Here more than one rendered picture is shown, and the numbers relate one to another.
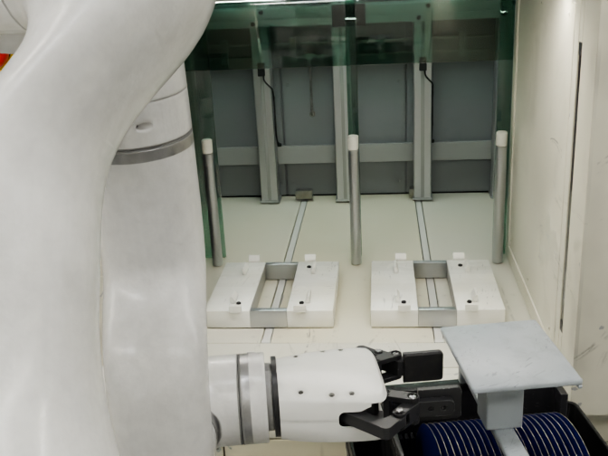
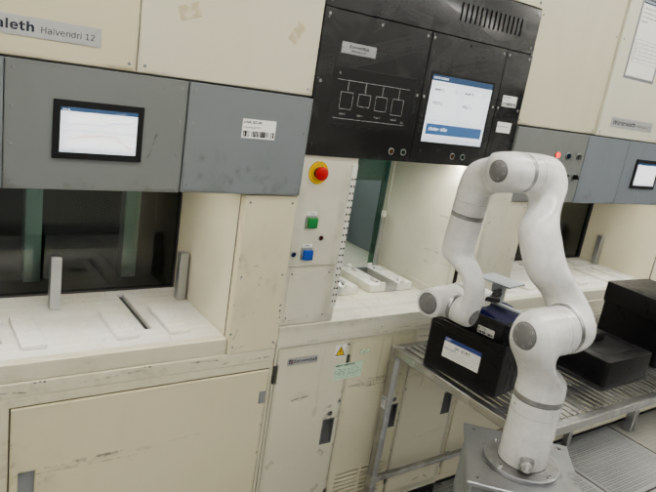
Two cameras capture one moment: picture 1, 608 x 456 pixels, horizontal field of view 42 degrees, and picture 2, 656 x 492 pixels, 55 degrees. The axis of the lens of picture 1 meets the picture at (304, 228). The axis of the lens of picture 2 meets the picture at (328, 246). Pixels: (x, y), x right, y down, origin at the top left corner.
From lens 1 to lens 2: 160 cm
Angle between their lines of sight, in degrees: 41
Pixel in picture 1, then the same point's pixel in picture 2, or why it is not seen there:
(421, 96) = not seen: hidden behind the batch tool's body
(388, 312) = (376, 285)
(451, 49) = (368, 175)
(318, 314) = (352, 288)
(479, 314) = (403, 284)
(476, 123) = not seen: hidden behind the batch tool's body
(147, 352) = (477, 275)
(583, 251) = (477, 253)
